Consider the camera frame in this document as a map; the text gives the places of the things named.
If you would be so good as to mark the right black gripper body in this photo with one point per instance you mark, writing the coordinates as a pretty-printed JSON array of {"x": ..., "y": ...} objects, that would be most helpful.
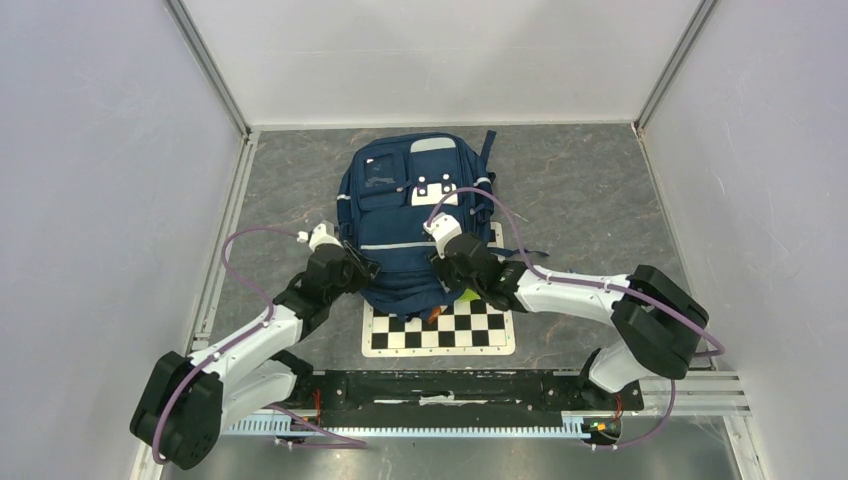
[{"x": 450, "y": 279}]

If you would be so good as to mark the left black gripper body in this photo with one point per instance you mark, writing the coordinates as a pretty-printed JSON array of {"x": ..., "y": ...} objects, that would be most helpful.
[{"x": 355, "y": 274}]

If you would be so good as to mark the navy blue backpack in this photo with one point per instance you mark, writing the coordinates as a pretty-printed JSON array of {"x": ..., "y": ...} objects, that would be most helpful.
[{"x": 384, "y": 199}]

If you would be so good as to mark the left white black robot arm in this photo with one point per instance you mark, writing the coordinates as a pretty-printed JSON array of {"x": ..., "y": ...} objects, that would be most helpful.
[{"x": 189, "y": 400}]

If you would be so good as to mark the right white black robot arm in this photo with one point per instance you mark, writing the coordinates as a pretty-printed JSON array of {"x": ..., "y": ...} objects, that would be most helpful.
[{"x": 658, "y": 323}]

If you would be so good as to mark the green toy block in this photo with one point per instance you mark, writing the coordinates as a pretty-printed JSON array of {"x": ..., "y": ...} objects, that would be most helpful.
[{"x": 468, "y": 296}]

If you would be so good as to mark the brown orange toy block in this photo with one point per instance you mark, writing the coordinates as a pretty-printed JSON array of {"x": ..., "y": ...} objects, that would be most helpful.
[{"x": 434, "y": 315}]

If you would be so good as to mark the black and white chessboard mat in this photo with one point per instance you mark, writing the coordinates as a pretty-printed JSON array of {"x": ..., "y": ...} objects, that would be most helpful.
[{"x": 450, "y": 328}]

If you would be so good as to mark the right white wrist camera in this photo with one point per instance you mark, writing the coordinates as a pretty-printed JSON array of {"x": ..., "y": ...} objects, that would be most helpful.
[{"x": 442, "y": 228}]

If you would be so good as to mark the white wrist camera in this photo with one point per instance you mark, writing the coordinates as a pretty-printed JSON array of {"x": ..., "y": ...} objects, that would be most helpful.
[
  {"x": 442, "y": 228},
  {"x": 324, "y": 233}
]

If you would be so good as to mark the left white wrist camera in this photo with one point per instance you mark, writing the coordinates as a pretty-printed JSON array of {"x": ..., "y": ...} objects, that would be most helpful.
[{"x": 324, "y": 233}]

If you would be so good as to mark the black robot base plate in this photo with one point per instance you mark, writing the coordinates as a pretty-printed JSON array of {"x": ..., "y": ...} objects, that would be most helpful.
[{"x": 453, "y": 398}]

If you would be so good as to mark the aluminium frame rail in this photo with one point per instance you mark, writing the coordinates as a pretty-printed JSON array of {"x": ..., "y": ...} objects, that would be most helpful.
[{"x": 703, "y": 394}]

